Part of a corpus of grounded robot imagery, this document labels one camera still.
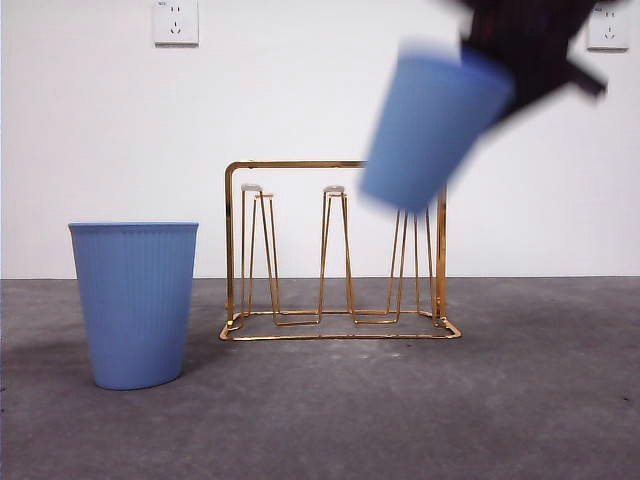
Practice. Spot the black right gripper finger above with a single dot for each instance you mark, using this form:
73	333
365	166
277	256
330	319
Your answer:
507	107

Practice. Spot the blue ribbed plastic cup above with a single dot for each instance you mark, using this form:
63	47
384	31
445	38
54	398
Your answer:
430	130
135	310

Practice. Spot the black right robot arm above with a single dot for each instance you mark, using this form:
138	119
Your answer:
520	40

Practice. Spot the white wall socket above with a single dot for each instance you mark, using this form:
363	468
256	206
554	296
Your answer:
611	36
176	25

